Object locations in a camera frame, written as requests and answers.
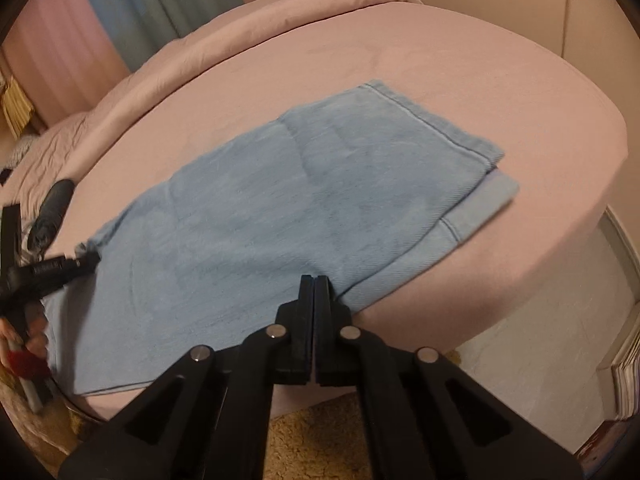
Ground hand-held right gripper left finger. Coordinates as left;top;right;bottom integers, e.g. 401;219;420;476
59;275;315;480

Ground pink duvet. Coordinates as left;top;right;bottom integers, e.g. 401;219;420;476
90;0;426;116

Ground yellow tassel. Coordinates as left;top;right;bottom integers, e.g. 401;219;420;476
0;77;36;136

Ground person's left hand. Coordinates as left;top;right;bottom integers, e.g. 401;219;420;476
0;316;51;366

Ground blue curtain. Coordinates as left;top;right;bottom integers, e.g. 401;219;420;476
72;0;246;73

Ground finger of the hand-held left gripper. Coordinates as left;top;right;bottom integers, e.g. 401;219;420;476
30;252;101;291
1;205;23;271

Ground dark folded cloth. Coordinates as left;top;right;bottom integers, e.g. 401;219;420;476
27;178;76;251

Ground pink pillow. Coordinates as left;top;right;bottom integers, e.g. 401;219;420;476
0;110;96;201

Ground light blue denim pants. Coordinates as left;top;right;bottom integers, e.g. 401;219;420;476
40;79;521;396

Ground beige rug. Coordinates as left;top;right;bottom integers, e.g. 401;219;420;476
265;392;373;480

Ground stack of papers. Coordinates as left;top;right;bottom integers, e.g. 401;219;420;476
612;330;640;421

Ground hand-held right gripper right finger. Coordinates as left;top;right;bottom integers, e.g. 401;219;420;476
314;275;583;480

